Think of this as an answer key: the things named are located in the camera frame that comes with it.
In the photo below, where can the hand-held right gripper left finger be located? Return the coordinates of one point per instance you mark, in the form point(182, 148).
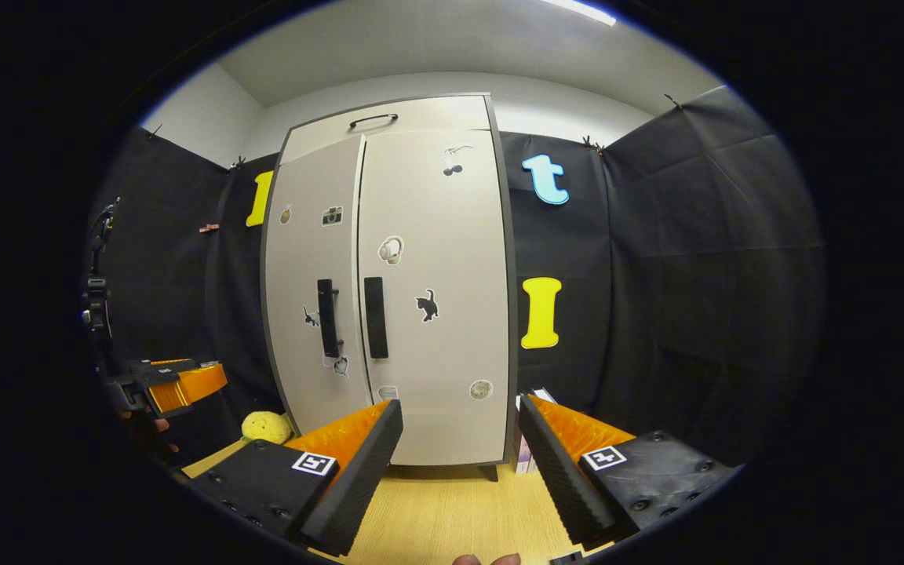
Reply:
point(362, 479)

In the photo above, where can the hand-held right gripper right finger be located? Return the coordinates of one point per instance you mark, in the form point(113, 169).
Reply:
point(558, 479)

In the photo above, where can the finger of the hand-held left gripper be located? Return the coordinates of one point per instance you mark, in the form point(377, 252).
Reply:
point(189, 388)
point(158, 375)

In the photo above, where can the white cabinet door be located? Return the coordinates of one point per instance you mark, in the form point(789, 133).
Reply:
point(460, 235)
point(295, 275)

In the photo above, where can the white shoe cabinet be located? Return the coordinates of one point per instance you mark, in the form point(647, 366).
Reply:
point(512, 329)

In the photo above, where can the white cabinet drawer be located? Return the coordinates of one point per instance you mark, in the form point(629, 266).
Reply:
point(436, 114)

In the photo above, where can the white purple box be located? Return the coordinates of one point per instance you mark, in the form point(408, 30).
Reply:
point(524, 455)

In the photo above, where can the yellow sponge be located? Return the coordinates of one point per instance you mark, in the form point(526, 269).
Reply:
point(266, 427)

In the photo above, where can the black cloth clip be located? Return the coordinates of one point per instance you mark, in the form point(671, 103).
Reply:
point(672, 100)
point(593, 143)
point(155, 129)
point(236, 163)

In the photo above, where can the black backdrop cloth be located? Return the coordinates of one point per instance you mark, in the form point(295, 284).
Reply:
point(695, 275)

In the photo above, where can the long ceiling light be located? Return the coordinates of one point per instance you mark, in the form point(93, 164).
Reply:
point(581, 10)

